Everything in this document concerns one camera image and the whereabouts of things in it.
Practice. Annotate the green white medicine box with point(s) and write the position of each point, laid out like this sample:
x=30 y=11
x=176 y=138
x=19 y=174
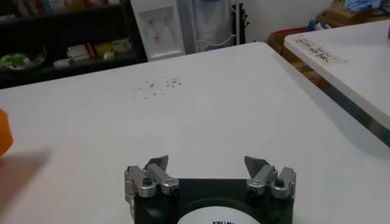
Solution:
x=104 y=48
x=122 y=45

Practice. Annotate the blue white bag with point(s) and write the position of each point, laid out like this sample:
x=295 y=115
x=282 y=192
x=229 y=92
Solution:
x=318 y=25

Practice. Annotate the pile of blue clothes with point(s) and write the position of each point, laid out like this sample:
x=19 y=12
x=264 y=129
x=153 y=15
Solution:
x=365 y=4

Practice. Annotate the white water dispenser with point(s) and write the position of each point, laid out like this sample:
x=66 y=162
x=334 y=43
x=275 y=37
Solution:
x=158 y=30

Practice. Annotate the black tripod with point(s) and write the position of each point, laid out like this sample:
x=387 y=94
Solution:
x=240 y=22

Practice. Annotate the flat white box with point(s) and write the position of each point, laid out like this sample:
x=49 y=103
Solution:
x=63 y=62

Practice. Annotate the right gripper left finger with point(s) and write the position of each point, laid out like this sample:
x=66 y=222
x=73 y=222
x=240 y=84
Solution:
x=143 y=181

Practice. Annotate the black shelving unit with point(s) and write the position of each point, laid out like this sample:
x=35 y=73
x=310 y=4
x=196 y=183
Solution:
x=61 y=27

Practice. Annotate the bowl of green fruit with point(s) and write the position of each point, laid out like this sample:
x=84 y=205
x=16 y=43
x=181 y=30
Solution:
x=18 y=59

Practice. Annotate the orange t-shirt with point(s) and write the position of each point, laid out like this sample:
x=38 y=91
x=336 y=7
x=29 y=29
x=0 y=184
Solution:
x=4 y=134

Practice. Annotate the stack of brown cartons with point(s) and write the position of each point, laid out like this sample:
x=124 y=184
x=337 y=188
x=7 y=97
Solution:
x=341 y=13

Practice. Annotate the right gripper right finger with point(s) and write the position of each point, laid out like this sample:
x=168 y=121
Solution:
x=262 y=178

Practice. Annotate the open brown cardboard box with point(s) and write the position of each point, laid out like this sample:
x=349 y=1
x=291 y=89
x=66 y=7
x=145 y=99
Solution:
x=283 y=39

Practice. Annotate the small bright green box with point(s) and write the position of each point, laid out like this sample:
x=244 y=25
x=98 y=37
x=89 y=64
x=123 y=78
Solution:
x=109 y=55

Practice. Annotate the white side table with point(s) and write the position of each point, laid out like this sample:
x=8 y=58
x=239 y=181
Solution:
x=350 y=61

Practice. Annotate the red white medicine box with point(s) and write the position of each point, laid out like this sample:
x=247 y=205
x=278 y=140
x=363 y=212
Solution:
x=79 y=51

